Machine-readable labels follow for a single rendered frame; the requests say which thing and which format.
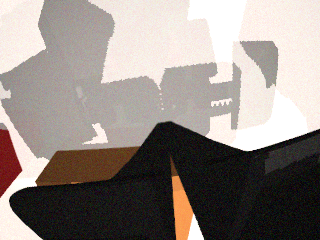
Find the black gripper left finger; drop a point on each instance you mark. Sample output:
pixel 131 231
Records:
pixel 138 200

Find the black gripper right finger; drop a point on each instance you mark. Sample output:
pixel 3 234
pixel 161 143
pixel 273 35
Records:
pixel 221 182

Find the red cube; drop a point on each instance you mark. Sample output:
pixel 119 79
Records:
pixel 9 164

